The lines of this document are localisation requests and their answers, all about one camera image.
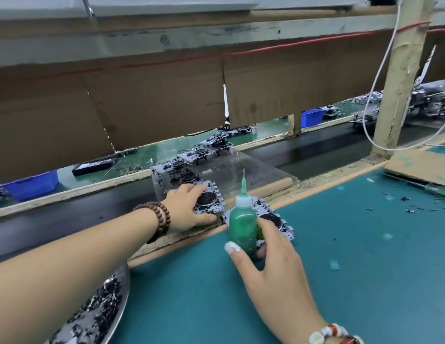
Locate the black conveyor belt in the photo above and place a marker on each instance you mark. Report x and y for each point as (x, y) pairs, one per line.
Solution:
(86, 211)

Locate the brown cardboard panel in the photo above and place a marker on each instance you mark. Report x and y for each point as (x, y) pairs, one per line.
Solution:
(151, 104)

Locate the clear plastic sheet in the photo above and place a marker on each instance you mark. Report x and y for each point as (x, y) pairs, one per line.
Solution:
(258, 172)

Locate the person's right hand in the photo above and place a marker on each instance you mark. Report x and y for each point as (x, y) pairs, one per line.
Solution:
(273, 283)

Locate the finished mechanisms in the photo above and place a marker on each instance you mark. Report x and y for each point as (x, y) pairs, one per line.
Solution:
(181, 175)

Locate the wooden shelf beam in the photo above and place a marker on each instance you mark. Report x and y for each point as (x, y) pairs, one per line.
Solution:
(172, 35)

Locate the green glue squeeze bottle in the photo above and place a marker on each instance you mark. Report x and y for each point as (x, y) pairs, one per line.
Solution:
(244, 225)

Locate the black flat box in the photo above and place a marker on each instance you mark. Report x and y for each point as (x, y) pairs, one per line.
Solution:
(93, 166)

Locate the pile of small metal parts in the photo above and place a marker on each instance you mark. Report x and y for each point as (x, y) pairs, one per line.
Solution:
(97, 308)

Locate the round metal bowl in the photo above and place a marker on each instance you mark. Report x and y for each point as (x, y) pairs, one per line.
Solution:
(124, 311)

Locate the flat cardboard piece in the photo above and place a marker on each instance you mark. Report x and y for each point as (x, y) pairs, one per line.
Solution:
(423, 164)

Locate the person's left forearm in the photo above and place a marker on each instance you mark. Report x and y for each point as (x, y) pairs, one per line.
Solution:
(65, 276)

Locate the metal mechanism chassis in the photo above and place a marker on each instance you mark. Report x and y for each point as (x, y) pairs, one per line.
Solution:
(208, 199)

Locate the blue plastic bin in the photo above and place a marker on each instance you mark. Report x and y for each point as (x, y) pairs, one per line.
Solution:
(29, 186)
(312, 116)

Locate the person's left hand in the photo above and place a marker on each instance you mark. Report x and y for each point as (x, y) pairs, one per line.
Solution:
(183, 207)

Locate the wooden post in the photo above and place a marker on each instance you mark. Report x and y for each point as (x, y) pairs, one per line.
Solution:
(405, 75)

